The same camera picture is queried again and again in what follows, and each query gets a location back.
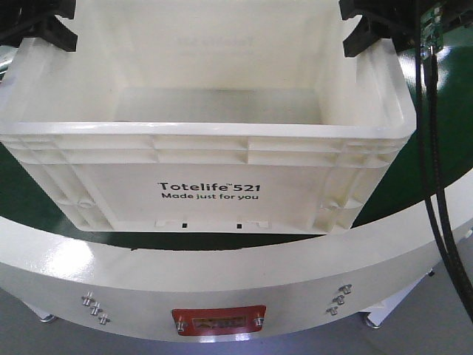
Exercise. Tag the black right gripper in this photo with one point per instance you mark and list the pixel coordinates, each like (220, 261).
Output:
(394, 20)

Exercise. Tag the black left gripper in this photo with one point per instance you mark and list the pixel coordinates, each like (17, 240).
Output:
(30, 19)

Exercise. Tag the white plastic Totelife tote box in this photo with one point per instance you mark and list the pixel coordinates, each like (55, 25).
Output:
(216, 116)

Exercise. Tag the green circuit board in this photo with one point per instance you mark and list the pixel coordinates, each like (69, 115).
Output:
(432, 30)

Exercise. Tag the white curved conveyor table rim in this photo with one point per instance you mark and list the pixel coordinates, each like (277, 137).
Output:
(133, 293)

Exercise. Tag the red nameplate on rim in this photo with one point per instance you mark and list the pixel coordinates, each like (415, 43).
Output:
(218, 321)

